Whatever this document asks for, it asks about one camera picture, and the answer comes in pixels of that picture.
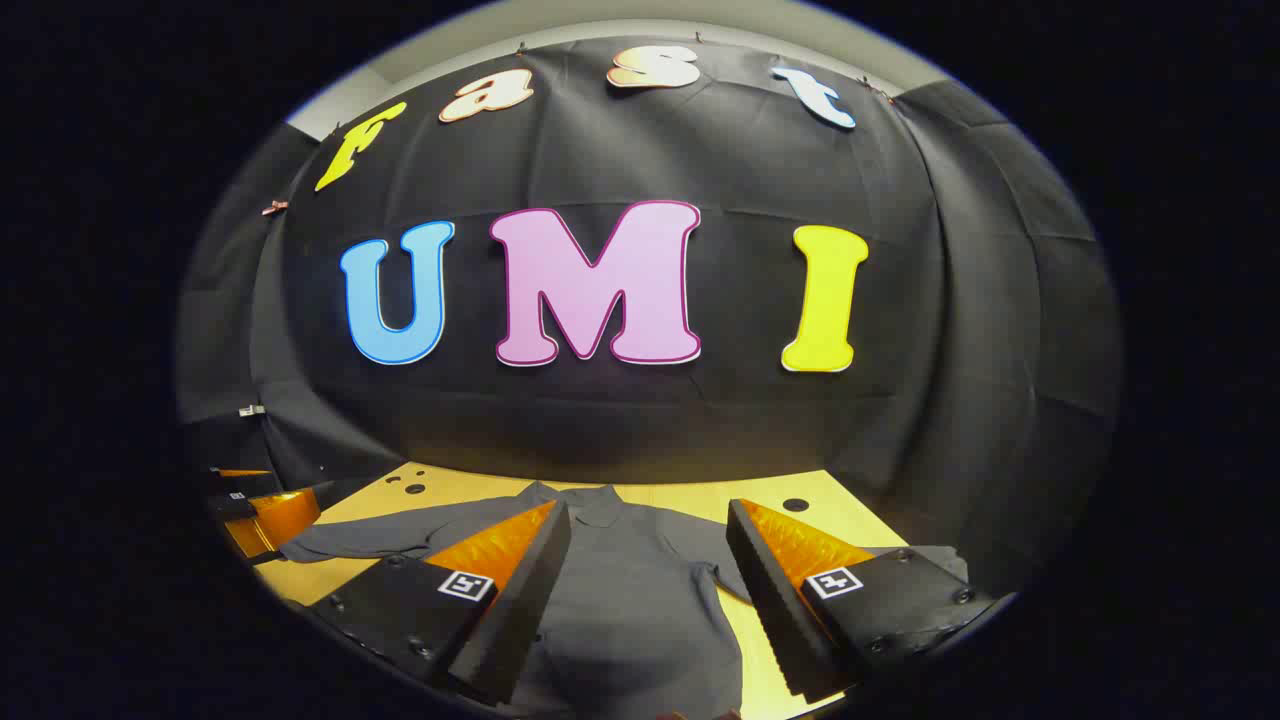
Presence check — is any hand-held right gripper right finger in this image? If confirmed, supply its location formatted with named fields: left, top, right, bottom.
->
left=726, top=498, right=1001, bottom=704

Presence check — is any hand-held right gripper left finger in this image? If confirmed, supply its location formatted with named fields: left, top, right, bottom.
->
left=300, top=498, right=573, bottom=706

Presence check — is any grey long-sleeved collared shirt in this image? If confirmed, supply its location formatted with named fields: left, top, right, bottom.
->
left=280, top=482, right=969, bottom=720

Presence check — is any black backdrop cloth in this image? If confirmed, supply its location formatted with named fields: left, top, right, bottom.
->
left=175, top=35, right=1126, bottom=601

